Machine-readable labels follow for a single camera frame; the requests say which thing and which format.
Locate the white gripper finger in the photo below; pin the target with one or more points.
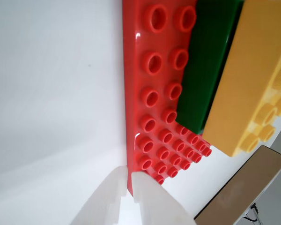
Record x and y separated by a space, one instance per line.
159 204
103 201

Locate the yellow lego brick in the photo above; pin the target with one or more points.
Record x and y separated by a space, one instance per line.
243 82

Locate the red lego baseplate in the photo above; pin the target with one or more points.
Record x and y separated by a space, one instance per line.
142 70

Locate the green lego brick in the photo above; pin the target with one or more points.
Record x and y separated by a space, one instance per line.
206 65

